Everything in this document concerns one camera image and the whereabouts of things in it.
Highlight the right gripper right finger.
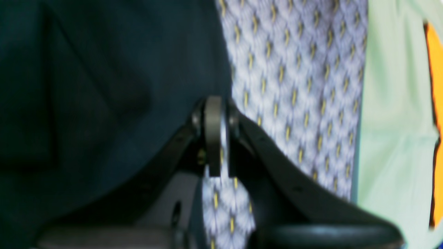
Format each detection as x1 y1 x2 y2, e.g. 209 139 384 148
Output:
227 101 405 249

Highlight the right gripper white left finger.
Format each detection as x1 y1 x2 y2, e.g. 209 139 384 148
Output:
35 96 224 249

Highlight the black T-shirt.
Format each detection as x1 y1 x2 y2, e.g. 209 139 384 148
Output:
0 0 231 249

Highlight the beige cardboard box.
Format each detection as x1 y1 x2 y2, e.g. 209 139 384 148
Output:
356 0 442 249

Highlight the fan-patterned grey tablecloth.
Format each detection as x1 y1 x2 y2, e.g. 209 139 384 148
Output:
201 0 369 249

